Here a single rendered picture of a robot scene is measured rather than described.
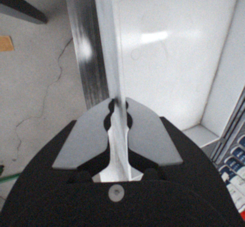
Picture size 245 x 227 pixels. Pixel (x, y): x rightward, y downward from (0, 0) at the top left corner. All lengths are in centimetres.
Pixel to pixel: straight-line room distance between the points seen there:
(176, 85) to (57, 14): 100
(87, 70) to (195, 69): 20
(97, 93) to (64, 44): 84
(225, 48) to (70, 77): 104
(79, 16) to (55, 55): 87
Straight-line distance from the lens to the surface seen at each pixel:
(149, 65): 17
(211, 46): 24
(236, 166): 85
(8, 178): 166
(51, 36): 111
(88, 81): 28
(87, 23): 26
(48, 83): 118
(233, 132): 73
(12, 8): 60
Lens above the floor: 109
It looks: 56 degrees down
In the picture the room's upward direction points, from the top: 146 degrees clockwise
